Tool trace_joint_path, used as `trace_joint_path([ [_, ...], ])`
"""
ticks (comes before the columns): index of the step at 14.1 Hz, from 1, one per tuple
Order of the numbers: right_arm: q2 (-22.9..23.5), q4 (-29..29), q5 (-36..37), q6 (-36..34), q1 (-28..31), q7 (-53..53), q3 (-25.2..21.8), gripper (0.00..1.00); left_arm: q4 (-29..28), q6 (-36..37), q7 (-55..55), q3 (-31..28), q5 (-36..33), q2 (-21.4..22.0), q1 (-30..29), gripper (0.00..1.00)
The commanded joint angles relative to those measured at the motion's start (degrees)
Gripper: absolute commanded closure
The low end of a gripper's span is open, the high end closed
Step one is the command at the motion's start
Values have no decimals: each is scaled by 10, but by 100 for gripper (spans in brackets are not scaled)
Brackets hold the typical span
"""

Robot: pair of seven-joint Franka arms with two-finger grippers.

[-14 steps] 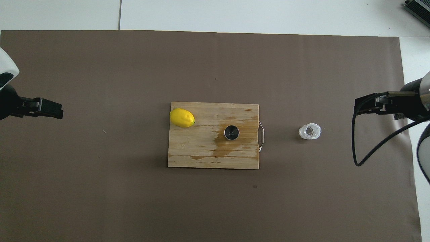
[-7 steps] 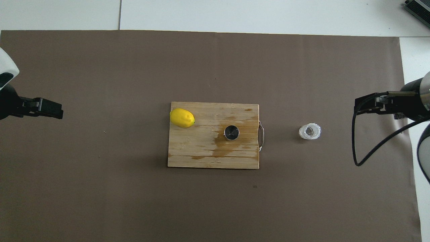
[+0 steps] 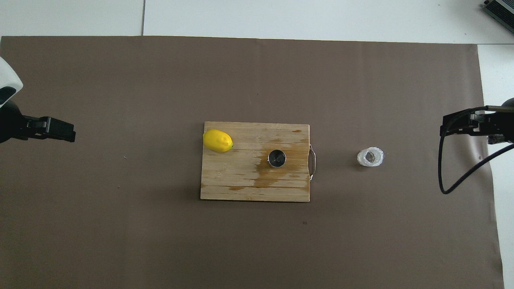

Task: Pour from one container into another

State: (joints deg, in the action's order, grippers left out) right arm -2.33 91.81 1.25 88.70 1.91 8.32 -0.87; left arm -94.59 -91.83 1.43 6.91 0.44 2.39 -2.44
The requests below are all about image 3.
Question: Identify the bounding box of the clear crinkled plastic cup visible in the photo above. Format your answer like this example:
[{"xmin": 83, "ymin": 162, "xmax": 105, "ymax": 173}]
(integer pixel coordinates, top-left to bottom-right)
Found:
[{"xmin": 357, "ymin": 147, "xmax": 384, "ymax": 168}]

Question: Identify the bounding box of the brown paper table mat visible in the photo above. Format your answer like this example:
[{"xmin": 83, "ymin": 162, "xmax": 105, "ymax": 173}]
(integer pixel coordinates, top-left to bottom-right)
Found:
[{"xmin": 0, "ymin": 35, "xmax": 506, "ymax": 289}]

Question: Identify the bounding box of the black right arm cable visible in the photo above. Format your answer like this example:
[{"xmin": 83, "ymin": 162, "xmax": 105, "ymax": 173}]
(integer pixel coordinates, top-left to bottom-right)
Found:
[{"xmin": 439, "ymin": 108, "xmax": 514, "ymax": 195}]

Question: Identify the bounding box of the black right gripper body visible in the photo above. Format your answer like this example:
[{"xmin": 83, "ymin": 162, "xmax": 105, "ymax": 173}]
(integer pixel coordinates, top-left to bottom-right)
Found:
[{"xmin": 472, "ymin": 98, "xmax": 514, "ymax": 144}]

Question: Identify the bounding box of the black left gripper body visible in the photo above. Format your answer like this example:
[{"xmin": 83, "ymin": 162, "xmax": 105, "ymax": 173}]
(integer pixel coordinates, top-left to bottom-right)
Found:
[{"xmin": 0, "ymin": 100, "xmax": 27, "ymax": 144}]

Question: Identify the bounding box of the grey ribbed electronic device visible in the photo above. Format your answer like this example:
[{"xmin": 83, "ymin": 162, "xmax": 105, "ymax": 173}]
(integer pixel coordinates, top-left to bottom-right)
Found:
[{"xmin": 482, "ymin": 0, "xmax": 514, "ymax": 22}]

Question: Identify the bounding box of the wooden cutting board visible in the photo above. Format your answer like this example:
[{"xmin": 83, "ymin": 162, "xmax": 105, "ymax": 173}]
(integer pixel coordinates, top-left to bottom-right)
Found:
[{"xmin": 200, "ymin": 121, "xmax": 311, "ymax": 202}]

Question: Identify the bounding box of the metal cutting board handle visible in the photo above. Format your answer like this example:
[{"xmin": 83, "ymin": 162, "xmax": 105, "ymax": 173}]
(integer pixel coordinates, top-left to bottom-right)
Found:
[{"xmin": 308, "ymin": 144, "xmax": 317, "ymax": 181}]

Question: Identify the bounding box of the steel double jigger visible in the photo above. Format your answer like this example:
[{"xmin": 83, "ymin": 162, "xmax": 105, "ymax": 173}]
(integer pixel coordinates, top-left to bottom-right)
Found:
[{"xmin": 267, "ymin": 149, "xmax": 287, "ymax": 168}]

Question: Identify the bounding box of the yellow lemon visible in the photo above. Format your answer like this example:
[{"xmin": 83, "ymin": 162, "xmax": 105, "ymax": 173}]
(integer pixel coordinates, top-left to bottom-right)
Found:
[{"xmin": 203, "ymin": 129, "xmax": 234, "ymax": 153}]

